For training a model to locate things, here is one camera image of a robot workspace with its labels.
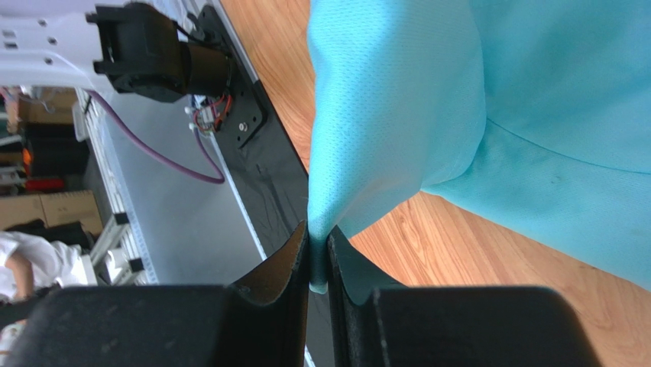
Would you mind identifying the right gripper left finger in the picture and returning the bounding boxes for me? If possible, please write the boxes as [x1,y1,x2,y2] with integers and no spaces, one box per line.
[5,222,309,366]

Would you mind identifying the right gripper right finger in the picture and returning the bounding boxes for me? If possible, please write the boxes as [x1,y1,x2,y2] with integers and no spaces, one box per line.
[327,229,601,366]

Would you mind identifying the mint green t-shirt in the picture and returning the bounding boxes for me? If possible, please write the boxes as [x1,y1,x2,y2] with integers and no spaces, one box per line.
[307,1,650,293]

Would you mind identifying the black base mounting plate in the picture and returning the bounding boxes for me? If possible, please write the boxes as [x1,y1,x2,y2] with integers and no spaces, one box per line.
[190,5,337,367]

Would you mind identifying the person in white shirt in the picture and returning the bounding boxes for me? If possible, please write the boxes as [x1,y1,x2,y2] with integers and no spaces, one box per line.
[1,231,89,304]

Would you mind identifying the cardboard boxes in background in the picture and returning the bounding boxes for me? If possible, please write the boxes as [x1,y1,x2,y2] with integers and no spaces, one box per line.
[1,86,103,235]

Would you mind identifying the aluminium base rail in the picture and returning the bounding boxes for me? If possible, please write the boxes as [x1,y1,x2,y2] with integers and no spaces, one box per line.
[75,88,158,285]

